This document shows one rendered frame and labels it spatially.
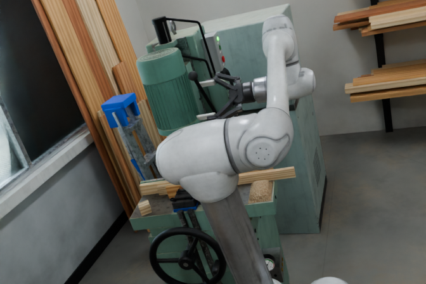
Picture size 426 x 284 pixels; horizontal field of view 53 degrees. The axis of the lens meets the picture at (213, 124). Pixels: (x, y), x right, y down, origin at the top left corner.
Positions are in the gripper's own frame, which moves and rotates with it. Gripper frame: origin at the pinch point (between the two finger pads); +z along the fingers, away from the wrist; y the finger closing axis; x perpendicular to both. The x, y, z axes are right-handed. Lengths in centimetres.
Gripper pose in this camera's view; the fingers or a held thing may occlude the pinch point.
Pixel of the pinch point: (200, 101)
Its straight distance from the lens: 156.1
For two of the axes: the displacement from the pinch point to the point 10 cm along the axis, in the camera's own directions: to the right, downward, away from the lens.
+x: -3.0, -4.1, -8.6
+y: -0.3, -9.0, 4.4
